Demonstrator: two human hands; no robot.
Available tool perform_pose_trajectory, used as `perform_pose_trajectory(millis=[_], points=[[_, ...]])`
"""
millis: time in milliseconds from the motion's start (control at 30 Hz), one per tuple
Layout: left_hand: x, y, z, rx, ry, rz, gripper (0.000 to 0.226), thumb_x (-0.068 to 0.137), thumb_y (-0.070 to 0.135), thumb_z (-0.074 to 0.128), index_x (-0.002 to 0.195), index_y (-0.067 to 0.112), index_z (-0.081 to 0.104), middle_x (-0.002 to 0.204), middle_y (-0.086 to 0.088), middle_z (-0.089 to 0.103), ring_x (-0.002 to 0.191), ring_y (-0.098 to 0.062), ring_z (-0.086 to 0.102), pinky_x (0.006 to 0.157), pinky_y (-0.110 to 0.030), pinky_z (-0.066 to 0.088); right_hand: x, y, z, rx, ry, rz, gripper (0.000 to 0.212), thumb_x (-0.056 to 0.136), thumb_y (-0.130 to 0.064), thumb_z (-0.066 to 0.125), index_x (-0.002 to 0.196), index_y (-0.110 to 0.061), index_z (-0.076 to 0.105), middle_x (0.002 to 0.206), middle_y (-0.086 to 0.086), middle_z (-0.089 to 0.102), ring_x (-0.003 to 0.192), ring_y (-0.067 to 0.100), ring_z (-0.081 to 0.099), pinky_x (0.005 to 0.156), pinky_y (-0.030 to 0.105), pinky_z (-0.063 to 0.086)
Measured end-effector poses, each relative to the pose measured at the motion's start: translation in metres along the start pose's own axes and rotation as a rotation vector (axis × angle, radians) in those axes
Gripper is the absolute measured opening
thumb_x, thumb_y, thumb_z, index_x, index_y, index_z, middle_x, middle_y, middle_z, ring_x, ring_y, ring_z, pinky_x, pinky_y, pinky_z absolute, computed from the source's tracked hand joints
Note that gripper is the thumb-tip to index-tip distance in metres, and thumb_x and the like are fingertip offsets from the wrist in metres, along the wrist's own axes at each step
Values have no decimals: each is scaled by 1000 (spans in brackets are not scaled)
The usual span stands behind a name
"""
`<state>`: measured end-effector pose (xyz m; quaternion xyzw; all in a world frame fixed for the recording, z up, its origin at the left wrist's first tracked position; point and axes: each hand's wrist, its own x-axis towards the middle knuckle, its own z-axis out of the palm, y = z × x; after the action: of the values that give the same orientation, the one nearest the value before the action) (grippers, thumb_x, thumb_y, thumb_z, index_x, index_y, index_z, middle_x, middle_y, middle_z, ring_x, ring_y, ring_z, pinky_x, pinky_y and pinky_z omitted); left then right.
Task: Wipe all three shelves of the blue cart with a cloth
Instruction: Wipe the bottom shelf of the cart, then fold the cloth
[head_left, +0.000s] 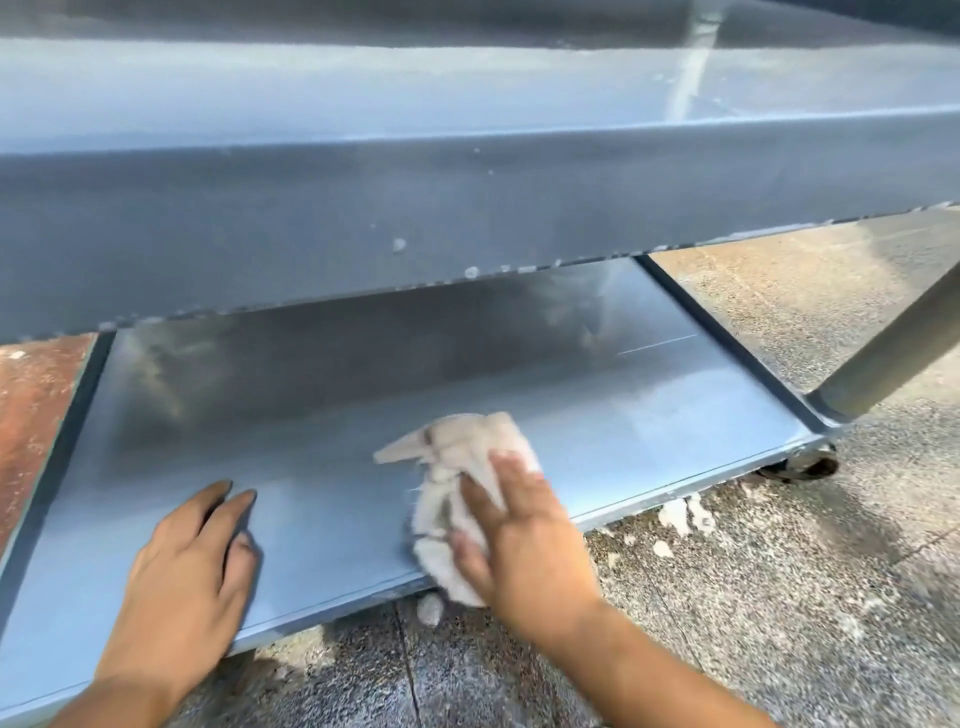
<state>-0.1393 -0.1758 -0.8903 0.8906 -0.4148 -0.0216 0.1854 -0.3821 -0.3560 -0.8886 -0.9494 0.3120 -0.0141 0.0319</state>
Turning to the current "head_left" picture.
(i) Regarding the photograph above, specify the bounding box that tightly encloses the person's left hand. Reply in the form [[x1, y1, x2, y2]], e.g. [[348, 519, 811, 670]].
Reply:
[[95, 480, 261, 697]]

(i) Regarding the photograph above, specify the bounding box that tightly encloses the person's right hand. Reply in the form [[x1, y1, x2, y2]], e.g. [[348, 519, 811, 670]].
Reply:
[[447, 450, 603, 648]]

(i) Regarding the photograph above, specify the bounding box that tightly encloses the white cleaning rag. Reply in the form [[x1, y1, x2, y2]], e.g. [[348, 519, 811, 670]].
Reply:
[[372, 411, 546, 609]]

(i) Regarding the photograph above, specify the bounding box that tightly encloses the person's right forearm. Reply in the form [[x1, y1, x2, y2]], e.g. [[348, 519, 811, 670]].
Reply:
[[525, 598, 760, 728]]

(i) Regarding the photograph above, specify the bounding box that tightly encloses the person's left forearm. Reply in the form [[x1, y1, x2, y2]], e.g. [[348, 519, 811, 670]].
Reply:
[[46, 663, 190, 728]]

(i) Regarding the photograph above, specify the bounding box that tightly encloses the steel cart lower shelf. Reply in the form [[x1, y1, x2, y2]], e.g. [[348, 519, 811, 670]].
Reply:
[[0, 255, 843, 728]]

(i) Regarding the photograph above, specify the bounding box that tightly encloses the steel cart shelf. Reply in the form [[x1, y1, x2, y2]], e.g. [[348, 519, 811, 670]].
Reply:
[[0, 255, 843, 728], [0, 0, 960, 340]]

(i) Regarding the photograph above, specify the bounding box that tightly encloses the white soap foam patch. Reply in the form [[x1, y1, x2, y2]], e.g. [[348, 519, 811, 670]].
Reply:
[[655, 492, 718, 538]]

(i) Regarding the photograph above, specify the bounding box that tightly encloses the black caster wheel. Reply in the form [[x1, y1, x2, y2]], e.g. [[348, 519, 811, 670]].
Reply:
[[756, 442, 840, 483]]

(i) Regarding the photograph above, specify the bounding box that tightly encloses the steel cart upper shelf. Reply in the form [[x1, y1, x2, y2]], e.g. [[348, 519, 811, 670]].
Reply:
[[0, 0, 960, 340]]

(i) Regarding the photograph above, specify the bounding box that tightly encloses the steel cart leg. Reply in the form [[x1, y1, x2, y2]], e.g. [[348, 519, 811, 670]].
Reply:
[[807, 258, 960, 430]]

